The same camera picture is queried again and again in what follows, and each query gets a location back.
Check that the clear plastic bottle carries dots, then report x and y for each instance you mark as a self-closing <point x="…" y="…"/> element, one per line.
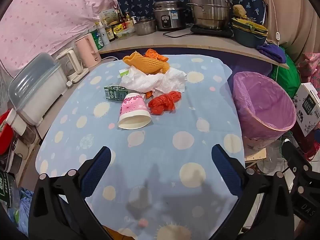
<point x="272" y="160"/>

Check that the blue plastic bag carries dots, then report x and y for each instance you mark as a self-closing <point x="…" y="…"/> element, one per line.
<point x="23" y="210"/>

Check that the clear food container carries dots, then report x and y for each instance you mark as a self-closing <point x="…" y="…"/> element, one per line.
<point x="125" y="33"/>

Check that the black induction cooker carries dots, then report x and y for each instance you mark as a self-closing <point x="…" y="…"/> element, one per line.
<point x="212" y="32"/>

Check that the lidded plastic container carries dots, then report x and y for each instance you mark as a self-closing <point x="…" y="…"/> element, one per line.
<point x="37" y="90"/>

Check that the white electric kettle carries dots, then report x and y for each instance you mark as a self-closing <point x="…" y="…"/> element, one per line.
<point x="71" y="63"/>

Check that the pink electric kettle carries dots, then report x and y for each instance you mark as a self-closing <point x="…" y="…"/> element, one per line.
<point x="87" y="51"/>

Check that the brown glass bottle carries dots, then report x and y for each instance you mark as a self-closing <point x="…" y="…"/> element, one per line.
<point x="121" y="18"/>

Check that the green patterned carton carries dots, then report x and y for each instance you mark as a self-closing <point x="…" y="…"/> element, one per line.
<point x="113" y="92"/>

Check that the white plastic bottle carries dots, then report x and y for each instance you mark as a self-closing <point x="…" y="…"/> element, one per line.
<point x="103" y="33"/>

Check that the pink dotted curtain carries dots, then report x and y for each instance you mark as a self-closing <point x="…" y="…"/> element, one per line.
<point x="50" y="17"/>

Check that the steel steamer pot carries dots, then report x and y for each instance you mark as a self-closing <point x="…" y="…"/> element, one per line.
<point x="207" y="7"/>

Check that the light green box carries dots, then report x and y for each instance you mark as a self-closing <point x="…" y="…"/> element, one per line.
<point x="123" y="73"/>

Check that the blue dotted tablecloth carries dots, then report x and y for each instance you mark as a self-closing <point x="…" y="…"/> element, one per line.
<point x="175" y="142"/>

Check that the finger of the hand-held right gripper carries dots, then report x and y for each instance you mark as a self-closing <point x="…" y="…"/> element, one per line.
<point x="293" y="153"/>

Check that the purple towel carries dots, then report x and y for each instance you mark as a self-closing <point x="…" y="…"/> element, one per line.
<point x="272" y="51"/>

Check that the yellow bottle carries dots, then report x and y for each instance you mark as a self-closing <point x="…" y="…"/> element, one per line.
<point x="128" y="21"/>

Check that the red basket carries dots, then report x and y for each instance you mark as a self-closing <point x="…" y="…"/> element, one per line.
<point x="315" y="145"/>

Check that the dark sauce bottle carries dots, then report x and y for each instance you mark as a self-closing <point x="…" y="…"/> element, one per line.
<point x="110" y="32"/>

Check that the wooden stool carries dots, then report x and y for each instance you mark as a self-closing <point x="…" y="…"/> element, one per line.
<point x="255" y="156"/>

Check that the orange plastic bag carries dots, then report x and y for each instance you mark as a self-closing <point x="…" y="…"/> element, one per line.
<point x="153" y="53"/>

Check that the white paper towel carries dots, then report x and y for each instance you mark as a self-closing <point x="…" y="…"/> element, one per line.
<point x="155" y="80"/>

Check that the green label bottle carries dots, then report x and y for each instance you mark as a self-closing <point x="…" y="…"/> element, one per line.
<point x="96" y="39"/>

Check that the wooden counter board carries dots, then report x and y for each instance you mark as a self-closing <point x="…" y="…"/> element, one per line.
<point x="175" y="45"/>

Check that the beige curtain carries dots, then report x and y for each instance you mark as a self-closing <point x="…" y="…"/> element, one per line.
<point x="287" y="5"/>

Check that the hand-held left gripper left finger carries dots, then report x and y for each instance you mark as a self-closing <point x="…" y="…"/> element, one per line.
<point x="97" y="172"/>

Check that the small steel pot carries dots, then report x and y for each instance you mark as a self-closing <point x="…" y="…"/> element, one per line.
<point x="145" y="26"/>

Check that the yellow plastic basin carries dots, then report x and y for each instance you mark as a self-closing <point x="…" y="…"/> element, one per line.
<point x="252" y="27"/>

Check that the steel rice cooker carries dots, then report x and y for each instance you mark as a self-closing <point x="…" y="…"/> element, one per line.
<point x="168" y="15"/>

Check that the knotted red plastic bag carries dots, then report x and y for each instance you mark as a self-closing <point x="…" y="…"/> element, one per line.
<point x="163" y="102"/>

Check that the brown loofah sponge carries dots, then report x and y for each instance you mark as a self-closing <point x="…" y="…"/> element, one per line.
<point x="239" y="10"/>

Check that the pink paper cup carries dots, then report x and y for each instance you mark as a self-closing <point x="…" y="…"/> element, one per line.
<point x="135" y="112"/>

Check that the dark blue basin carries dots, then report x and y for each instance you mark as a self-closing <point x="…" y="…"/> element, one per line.
<point x="246" y="39"/>

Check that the yellow seasoning packet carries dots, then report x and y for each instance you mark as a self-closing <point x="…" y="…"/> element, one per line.
<point x="120" y="28"/>

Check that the pink floral cloth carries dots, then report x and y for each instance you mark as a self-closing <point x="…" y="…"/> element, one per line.
<point x="312" y="65"/>

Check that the white jug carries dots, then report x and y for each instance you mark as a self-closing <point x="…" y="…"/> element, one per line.
<point x="18" y="125"/>

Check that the white printed box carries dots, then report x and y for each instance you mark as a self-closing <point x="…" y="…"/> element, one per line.
<point x="308" y="110"/>

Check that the white power plug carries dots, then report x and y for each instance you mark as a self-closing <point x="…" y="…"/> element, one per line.
<point x="69" y="83"/>

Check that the green plastic bag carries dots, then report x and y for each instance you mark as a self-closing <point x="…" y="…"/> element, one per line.
<point x="287" y="75"/>

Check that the pink trash bin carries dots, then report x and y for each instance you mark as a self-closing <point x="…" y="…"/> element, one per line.
<point x="262" y="105"/>

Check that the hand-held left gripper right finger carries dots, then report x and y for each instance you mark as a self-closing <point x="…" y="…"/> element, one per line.
<point x="225" y="172"/>

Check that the red round appliance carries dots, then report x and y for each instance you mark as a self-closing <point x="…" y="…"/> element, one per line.
<point x="5" y="132"/>

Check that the orange foam net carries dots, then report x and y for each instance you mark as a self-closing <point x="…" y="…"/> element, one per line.
<point x="147" y="63"/>

